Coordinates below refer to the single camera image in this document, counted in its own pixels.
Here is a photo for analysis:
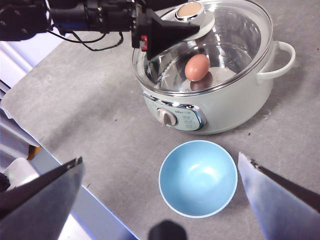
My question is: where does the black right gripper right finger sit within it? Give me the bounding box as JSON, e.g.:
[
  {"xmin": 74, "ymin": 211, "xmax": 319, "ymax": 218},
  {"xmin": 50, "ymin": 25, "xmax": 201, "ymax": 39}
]
[{"xmin": 236, "ymin": 151, "xmax": 320, "ymax": 240}]

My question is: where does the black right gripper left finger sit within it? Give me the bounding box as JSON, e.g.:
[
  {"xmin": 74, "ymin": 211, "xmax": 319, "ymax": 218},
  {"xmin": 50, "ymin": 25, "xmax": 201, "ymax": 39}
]
[{"xmin": 0, "ymin": 156, "xmax": 86, "ymax": 240}]

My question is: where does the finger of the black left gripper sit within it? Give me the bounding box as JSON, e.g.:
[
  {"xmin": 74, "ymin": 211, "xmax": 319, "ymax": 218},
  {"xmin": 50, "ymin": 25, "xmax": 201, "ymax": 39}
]
[
  {"xmin": 146, "ymin": 8, "xmax": 201, "ymax": 61},
  {"xmin": 146, "ymin": 0, "xmax": 192, "ymax": 16}
]

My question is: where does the brown egg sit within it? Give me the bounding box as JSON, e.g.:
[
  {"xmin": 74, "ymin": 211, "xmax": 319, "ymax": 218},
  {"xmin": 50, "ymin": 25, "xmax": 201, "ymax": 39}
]
[{"xmin": 184, "ymin": 53, "xmax": 211, "ymax": 82}]

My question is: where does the glass lid with green knob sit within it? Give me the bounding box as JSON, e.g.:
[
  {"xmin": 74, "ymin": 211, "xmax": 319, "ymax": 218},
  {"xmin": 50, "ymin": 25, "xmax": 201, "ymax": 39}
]
[{"xmin": 131, "ymin": 0, "xmax": 274, "ymax": 97}]

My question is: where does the pale green electric steamer pot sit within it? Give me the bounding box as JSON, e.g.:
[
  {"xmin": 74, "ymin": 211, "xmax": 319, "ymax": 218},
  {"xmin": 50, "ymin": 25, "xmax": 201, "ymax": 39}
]
[{"xmin": 134, "ymin": 39, "xmax": 297, "ymax": 136}]

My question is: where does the white plastic housing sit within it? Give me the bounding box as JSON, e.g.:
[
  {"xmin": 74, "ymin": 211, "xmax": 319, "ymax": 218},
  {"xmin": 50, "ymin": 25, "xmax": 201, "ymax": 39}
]
[{"xmin": 0, "ymin": 157, "xmax": 41, "ymax": 195}]

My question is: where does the blue bowl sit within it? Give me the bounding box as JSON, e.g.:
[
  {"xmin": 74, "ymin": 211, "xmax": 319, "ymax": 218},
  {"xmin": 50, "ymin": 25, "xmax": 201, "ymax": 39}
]
[{"xmin": 158, "ymin": 139, "xmax": 239, "ymax": 219}]

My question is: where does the thin black cable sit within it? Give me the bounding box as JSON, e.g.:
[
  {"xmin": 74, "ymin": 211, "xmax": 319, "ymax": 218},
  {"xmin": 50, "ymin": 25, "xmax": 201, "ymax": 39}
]
[{"xmin": 46, "ymin": 28, "xmax": 125, "ymax": 53}]

